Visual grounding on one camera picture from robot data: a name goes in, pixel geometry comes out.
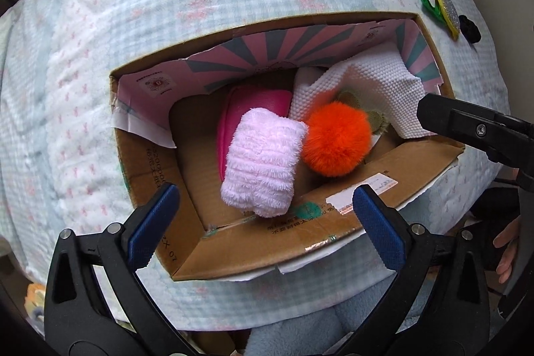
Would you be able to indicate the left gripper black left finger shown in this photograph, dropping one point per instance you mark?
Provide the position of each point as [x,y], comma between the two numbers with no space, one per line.
[95,302]

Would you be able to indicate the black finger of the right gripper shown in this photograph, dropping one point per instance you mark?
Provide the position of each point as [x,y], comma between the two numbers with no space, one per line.
[505,139]

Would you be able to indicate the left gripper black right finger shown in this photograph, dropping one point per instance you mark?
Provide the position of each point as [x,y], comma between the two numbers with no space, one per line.
[438,302]

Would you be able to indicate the black sock bundle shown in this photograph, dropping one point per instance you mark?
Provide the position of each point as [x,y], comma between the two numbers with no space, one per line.
[469,30]

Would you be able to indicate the silver glitter yellow scrubber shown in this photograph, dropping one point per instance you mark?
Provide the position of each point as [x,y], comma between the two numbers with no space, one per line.
[451,17]

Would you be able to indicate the person's right hand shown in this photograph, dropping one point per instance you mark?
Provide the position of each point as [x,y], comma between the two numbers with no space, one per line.
[508,239]

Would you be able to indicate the green felt leaf piece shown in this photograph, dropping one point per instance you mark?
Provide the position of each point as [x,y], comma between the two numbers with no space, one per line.
[377,120]

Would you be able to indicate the white textured cloth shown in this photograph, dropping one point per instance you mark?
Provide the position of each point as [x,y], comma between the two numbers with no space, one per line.
[380,81]

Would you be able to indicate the orange fluffy pom-pom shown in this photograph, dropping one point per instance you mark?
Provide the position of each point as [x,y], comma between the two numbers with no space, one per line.
[338,140]

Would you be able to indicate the pink fluffy rolled towel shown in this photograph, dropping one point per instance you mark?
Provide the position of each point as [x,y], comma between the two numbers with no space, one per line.
[261,163]

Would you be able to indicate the open cardboard box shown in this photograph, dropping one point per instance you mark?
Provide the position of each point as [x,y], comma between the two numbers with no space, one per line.
[166,108]

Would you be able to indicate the light blue checked bed quilt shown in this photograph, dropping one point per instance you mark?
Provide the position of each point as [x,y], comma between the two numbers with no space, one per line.
[59,158]

